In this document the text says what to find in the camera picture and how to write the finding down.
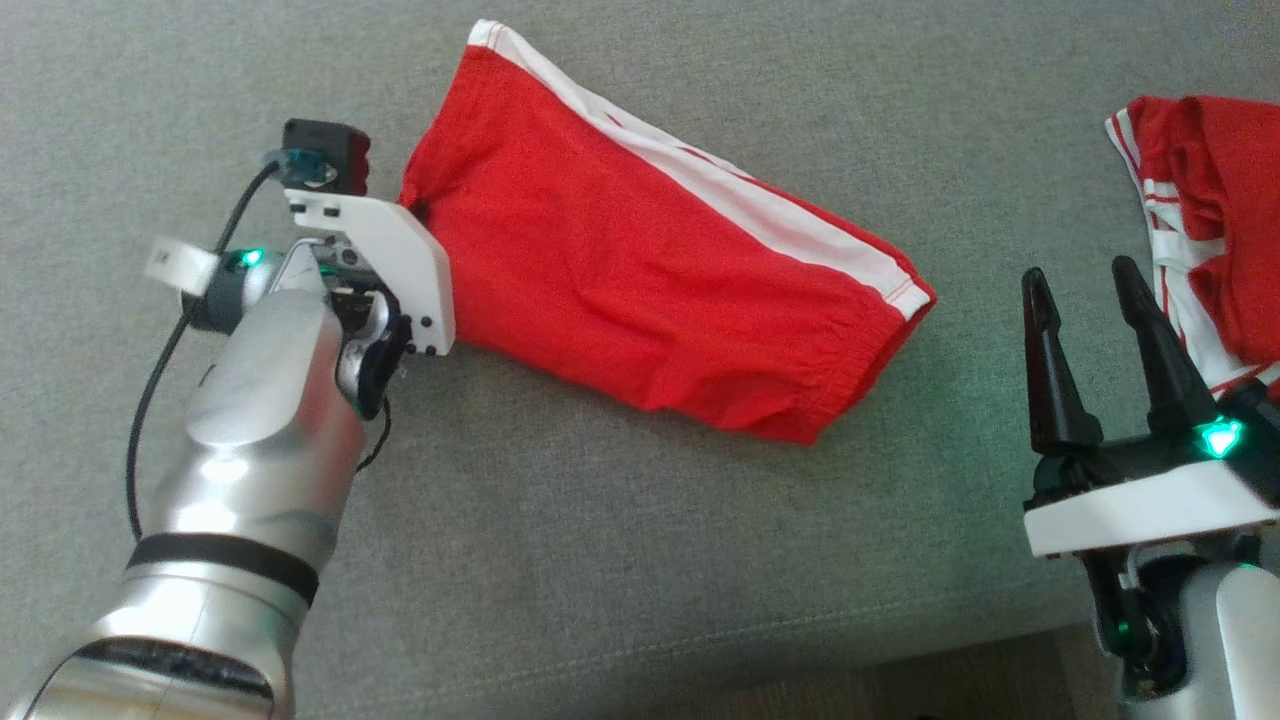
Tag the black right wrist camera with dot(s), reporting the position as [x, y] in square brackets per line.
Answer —
[1262, 450]

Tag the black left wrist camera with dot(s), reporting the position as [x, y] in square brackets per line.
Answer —
[335, 150]

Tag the grey sofa seat cushion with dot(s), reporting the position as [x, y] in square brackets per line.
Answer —
[600, 560]

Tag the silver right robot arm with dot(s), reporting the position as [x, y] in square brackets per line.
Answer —
[1220, 650]

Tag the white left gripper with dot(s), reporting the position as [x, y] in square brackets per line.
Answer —
[400, 255]

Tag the red shorts with white stripe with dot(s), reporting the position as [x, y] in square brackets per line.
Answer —
[620, 260]

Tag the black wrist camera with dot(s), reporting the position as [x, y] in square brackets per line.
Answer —
[1262, 450]
[335, 150]

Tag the red basketball jersey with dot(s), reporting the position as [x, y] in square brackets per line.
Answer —
[1220, 220]

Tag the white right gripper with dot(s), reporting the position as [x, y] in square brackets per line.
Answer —
[1130, 505]

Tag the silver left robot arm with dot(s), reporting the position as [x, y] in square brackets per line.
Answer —
[250, 450]

